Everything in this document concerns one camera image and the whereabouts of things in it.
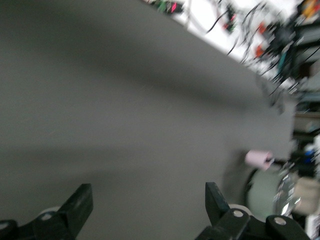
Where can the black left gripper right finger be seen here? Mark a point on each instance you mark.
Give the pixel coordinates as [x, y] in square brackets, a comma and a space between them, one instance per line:
[225, 217]

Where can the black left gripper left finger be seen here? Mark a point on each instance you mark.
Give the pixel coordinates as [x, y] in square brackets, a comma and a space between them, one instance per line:
[75, 207]

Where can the pink plastic cup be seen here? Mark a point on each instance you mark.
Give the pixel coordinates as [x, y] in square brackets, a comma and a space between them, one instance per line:
[257, 160]

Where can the pale green stockpot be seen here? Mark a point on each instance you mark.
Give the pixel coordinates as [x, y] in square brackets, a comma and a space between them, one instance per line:
[262, 195]

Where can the dark grey table mat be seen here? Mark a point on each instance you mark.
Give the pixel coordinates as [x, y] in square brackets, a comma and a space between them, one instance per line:
[125, 112]

